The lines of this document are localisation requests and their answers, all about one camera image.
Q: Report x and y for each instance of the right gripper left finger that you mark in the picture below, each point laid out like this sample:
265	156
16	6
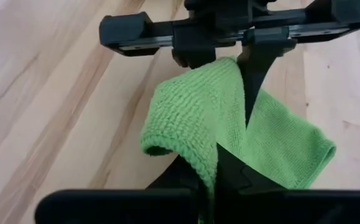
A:
176	175

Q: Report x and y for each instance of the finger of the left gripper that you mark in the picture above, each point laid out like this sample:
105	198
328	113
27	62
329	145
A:
193	57
254	62

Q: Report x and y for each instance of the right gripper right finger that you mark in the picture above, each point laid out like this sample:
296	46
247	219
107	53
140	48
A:
232	174

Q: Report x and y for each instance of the green microfiber towel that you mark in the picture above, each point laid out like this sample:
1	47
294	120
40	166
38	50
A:
198	109

